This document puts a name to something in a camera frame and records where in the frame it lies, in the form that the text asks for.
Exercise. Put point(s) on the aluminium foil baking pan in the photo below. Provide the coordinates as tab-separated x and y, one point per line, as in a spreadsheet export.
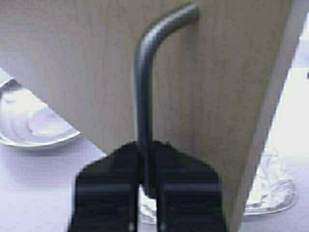
273	190

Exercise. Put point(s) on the cabinet door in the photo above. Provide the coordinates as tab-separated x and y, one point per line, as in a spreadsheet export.
209	85

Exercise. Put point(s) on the stainless steel bowl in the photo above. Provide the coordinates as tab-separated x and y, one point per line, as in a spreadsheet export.
26	121

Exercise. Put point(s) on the door handle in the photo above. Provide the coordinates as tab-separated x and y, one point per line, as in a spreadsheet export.
145	52

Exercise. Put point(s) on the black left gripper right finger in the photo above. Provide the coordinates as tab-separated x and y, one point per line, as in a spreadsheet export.
188	192

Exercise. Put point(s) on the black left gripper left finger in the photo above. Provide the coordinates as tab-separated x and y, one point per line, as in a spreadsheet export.
106	193

